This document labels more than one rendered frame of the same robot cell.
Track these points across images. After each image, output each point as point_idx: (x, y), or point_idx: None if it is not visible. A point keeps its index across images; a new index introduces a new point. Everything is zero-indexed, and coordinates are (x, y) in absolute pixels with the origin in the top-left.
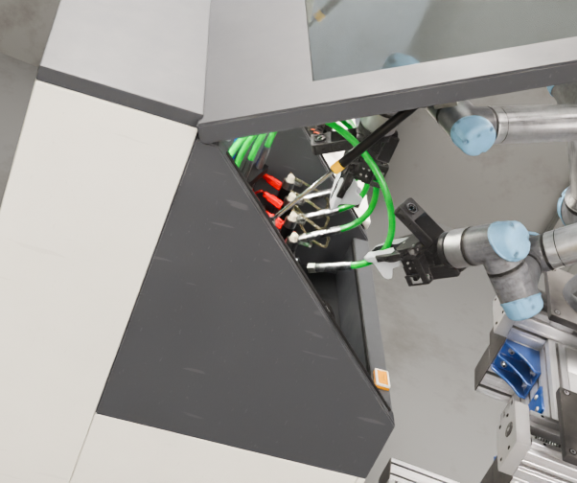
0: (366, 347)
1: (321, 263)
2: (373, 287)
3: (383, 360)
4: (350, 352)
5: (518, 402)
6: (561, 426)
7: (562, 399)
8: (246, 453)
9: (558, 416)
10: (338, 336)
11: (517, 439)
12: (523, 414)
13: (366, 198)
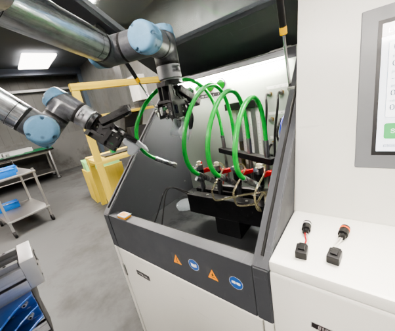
0: (146, 219)
1: (170, 161)
2: (187, 242)
3: (132, 222)
4: (125, 169)
5: (29, 257)
6: None
7: None
8: None
9: None
10: (129, 159)
11: (28, 240)
12: (23, 255)
13: (328, 280)
